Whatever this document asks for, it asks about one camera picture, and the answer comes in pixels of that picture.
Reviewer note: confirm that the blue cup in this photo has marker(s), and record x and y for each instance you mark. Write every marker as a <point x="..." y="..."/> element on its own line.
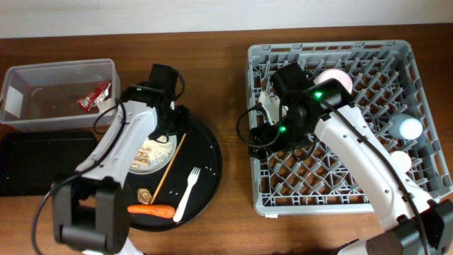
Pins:
<point x="405" y="127"/>

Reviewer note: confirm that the orange carrot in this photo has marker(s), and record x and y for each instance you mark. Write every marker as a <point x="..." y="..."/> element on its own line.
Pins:
<point x="164" y="211"/>

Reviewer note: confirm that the small white cup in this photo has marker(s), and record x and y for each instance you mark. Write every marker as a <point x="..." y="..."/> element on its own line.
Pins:
<point x="402" y="161"/>

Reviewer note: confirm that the clear plastic bin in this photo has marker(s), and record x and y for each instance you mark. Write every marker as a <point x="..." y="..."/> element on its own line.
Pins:
<point x="43" y="97"/>

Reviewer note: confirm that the round black tray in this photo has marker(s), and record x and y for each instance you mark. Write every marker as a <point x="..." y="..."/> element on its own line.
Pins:
<point x="199" y="149"/>

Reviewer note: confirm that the brown walnut shell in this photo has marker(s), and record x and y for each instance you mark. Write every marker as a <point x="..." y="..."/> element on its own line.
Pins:
<point x="144" y="196"/>

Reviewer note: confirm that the red snack wrapper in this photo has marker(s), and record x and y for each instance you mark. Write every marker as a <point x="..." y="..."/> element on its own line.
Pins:
<point x="95" y="97"/>

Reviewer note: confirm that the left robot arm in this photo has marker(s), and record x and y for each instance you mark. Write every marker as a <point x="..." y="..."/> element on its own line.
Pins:
<point x="89" y="208"/>

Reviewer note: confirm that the white plastic fork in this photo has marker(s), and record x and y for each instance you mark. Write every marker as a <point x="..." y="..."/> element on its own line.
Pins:
<point x="192" y="180"/>

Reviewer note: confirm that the wooden chopstick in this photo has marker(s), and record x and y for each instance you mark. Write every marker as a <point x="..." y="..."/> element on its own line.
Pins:
<point x="168" y="168"/>

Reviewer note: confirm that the grey dishwasher rack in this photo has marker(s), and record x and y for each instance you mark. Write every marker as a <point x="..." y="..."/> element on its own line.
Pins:
<point x="311" y="180"/>

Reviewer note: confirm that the grey plate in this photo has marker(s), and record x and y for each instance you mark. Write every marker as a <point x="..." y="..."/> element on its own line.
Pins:
<point x="156" y="166"/>

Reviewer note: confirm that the white tissue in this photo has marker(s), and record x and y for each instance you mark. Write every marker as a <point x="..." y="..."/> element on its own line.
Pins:
<point x="104" y="105"/>

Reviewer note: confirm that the black bin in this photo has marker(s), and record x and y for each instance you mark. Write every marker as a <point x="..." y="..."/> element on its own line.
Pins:
<point x="32" y="161"/>

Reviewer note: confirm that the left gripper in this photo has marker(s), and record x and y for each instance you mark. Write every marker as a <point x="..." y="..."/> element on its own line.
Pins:
<point x="183" y="122"/>

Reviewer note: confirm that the peanut shells pile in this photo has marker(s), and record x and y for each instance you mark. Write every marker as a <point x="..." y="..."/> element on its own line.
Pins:
<point x="142" y="158"/>

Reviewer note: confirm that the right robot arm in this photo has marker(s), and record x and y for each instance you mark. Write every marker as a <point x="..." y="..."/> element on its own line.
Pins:
<point x="413" y="222"/>

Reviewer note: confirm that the pink bowl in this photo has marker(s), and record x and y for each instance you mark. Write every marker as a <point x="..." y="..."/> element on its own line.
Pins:
<point x="338" y="75"/>

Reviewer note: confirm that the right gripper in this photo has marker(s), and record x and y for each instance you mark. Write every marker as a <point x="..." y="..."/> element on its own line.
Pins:
<point x="272" y="143"/>

